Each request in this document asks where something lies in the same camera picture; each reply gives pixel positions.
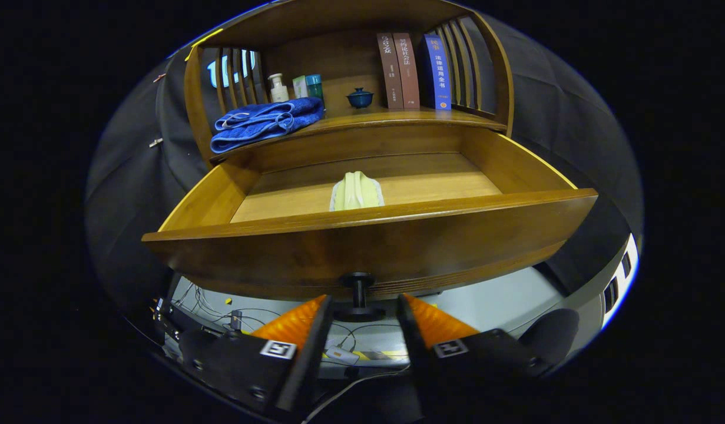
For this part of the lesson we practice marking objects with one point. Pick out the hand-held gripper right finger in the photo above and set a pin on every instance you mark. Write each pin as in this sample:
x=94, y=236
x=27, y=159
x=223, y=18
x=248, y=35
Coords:
x=412, y=347

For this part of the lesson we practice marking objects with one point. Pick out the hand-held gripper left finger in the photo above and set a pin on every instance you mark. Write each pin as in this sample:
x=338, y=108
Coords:
x=312, y=359

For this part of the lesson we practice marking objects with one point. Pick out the wooden drawer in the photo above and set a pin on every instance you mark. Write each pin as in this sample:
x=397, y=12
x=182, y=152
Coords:
x=280, y=259

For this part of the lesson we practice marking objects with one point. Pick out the yellow scrub brush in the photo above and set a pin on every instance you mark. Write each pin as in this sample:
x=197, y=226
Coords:
x=356, y=191

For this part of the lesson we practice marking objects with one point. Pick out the wooden countertop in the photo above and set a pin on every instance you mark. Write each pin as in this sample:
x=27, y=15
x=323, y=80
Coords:
x=397, y=118

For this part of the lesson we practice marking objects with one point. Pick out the wooden cabinet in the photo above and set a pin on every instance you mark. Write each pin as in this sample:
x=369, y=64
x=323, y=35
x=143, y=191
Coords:
x=338, y=59

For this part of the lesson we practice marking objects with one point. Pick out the white power adapter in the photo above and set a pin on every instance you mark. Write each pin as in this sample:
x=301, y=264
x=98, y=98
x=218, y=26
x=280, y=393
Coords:
x=338, y=355

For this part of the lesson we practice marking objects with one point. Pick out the white slotted panel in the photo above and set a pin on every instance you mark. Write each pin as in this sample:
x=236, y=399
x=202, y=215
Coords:
x=621, y=282

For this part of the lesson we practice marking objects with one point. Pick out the blue folded towel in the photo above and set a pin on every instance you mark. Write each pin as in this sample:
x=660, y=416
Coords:
x=262, y=123

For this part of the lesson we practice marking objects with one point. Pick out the dark blue lidded teacup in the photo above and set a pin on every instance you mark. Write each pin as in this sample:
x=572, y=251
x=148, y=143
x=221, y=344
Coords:
x=360, y=99

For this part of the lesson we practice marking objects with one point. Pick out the white pump bottle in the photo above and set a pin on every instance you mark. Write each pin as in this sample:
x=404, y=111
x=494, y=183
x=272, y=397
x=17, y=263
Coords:
x=278, y=91

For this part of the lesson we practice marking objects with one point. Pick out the teal capped bottle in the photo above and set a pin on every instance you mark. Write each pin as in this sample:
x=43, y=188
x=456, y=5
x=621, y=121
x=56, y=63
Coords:
x=314, y=87

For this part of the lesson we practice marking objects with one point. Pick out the pale green tube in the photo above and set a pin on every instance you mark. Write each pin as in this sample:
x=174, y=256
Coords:
x=300, y=87

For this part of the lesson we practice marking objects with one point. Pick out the blue book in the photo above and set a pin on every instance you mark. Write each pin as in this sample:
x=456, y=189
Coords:
x=439, y=73

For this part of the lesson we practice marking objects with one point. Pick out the reddish brown book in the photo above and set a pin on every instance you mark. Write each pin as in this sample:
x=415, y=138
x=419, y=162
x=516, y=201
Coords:
x=407, y=70

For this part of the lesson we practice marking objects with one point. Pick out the dark brown book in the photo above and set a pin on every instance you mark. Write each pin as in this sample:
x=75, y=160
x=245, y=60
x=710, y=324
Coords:
x=389, y=70

